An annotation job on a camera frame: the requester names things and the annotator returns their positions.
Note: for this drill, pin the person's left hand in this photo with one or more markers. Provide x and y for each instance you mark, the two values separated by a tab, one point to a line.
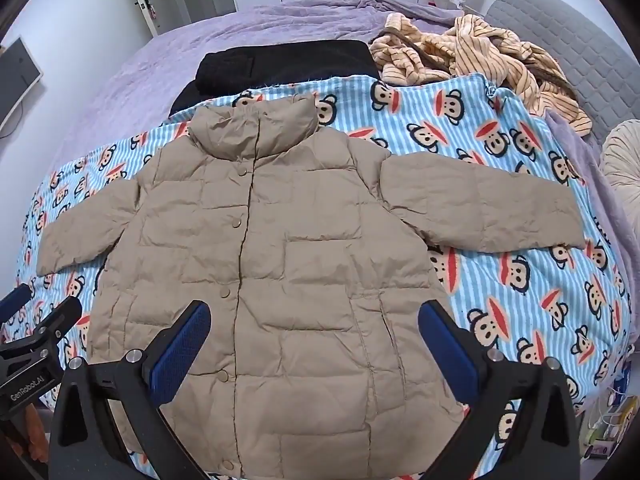
36	432

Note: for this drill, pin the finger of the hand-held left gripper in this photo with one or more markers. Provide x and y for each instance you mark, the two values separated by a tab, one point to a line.
16	299
52	321

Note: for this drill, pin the grey padded headboard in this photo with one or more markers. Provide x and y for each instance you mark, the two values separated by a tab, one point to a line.
575	35

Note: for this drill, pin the purple bedspread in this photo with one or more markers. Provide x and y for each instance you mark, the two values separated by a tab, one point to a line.
225	35

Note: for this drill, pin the wall-mounted curved screen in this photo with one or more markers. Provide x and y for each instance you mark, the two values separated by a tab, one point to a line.
15	80

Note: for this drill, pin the beige round cushion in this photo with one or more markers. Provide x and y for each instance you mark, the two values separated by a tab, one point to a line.
625	170

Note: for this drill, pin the beige striped fleece garment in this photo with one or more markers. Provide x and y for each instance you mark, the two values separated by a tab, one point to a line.
500	55

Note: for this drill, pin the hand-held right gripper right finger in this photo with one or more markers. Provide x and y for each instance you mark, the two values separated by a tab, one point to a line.
447	345

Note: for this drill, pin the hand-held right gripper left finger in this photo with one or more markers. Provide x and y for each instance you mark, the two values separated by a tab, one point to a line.
192	340

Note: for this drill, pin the black folded garment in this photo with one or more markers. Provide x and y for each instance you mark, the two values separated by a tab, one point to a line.
290	65

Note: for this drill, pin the tan puffer jacket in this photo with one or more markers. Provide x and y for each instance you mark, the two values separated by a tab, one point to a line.
300	260

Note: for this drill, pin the blue striped monkey print blanket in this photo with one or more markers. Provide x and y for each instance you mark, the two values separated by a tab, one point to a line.
525	280

